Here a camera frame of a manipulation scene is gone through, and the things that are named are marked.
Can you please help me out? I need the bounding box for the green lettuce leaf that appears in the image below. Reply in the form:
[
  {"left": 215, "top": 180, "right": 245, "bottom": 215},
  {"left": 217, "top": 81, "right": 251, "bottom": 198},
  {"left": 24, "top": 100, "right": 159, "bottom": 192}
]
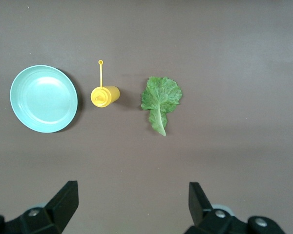
[{"left": 140, "top": 76, "right": 183, "bottom": 137}]

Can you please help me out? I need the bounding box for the yellow mustard squeeze bottle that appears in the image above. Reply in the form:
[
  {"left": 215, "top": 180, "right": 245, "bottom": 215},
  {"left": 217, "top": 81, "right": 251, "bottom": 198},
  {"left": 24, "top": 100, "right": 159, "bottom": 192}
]
[{"left": 90, "top": 59, "right": 121, "bottom": 109}]

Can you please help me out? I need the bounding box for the mint green plate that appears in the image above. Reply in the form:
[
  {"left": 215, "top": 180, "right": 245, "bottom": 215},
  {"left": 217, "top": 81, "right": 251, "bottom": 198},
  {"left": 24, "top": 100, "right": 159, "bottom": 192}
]
[{"left": 9, "top": 64, "right": 78, "bottom": 134}]

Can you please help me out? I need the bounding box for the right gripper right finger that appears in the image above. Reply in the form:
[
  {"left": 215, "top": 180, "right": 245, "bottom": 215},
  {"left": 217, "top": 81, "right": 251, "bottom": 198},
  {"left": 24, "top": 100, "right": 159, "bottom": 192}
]
[{"left": 184, "top": 182, "right": 288, "bottom": 234}]

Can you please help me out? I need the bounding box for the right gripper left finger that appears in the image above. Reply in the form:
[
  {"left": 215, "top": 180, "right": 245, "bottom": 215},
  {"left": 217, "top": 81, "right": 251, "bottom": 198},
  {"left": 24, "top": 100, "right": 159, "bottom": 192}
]
[{"left": 0, "top": 180, "right": 79, "bottom": 234}]

